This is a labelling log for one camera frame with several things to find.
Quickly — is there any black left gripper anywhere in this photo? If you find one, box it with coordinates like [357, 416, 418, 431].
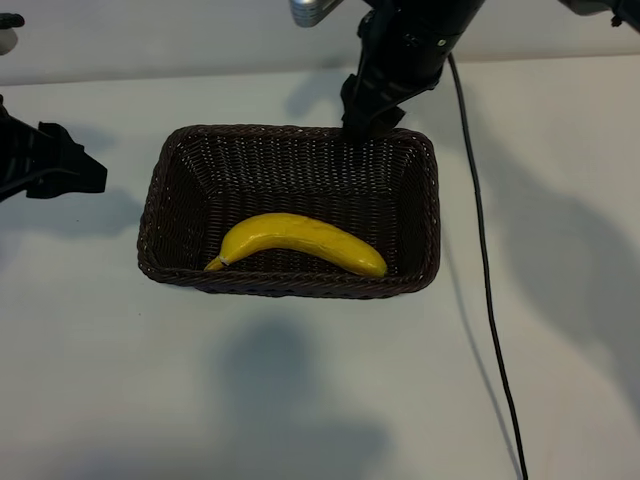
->
[0, 94, 108, 204]

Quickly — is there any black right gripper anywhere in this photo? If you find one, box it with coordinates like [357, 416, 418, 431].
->
[341, 12, 447, 139]

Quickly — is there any dark brown wicker basket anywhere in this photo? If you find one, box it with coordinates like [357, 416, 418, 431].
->
[137, 124, 442, 300]

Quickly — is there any yellow banana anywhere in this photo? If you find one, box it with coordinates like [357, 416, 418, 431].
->
[203, 212, 389, 277]

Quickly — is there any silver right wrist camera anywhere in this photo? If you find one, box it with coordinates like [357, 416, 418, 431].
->
[288, 0, 341, 27]

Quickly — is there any thin black camera cable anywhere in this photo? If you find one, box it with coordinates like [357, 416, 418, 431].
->
[447, 52, 529, 480]

